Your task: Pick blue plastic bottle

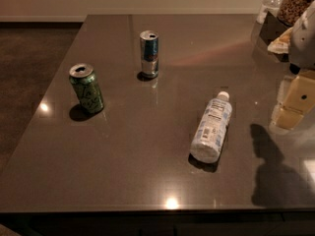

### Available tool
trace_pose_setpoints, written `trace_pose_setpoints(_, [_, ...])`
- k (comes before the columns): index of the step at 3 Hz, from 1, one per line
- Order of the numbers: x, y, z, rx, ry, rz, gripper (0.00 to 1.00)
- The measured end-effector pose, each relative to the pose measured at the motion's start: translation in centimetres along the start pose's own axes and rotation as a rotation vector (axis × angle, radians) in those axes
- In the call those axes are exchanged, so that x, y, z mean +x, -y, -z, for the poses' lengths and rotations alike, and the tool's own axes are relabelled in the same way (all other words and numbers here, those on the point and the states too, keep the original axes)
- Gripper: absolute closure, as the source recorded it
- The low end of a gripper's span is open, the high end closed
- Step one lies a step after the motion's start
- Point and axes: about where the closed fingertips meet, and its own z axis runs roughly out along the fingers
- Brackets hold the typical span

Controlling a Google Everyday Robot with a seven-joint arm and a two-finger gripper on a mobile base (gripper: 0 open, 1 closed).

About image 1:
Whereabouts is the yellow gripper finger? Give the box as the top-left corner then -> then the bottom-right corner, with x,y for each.
274,70 -> 315,130

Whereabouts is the blue labelled plastic bottle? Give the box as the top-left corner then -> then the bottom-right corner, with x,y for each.
190,91 -> 232,163

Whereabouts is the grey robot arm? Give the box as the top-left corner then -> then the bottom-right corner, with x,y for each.
270,1 -> 315,134

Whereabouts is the clear plastic water bottle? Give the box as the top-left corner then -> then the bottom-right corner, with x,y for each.
256,0 -> 282,25

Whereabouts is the white crumpled wrapper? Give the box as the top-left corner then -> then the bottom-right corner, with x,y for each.
267,28 -> 292,54

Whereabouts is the black box on table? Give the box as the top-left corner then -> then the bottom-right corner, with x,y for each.
258,12 -> 288,62

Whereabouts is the jar of granola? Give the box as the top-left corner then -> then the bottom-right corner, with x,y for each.
277,0 -> 314,27

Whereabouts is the blue silver energy drink can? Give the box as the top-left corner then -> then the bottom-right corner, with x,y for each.
140,30 -> 158,78

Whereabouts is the green soda can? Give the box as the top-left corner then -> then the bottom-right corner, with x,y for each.
69,63 -> 104,114

